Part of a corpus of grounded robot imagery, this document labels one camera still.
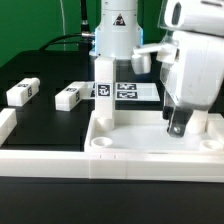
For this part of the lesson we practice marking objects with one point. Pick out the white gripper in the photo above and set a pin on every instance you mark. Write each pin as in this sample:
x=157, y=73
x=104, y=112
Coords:
x=192, y=73

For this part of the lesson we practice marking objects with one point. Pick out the fiducial marker sheet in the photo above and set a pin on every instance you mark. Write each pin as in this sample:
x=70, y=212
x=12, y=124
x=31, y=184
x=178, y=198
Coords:
x=123, y=91

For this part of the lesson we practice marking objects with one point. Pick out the white left fence block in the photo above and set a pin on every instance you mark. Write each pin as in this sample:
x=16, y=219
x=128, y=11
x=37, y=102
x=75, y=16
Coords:
x=8, y=121

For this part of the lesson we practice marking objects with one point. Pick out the white front fence bar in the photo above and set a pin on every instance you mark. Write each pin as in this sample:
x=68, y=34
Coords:
x=167, y=167

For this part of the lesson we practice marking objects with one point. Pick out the white desk top tray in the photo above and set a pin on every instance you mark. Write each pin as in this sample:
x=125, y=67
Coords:
x=146, y=132

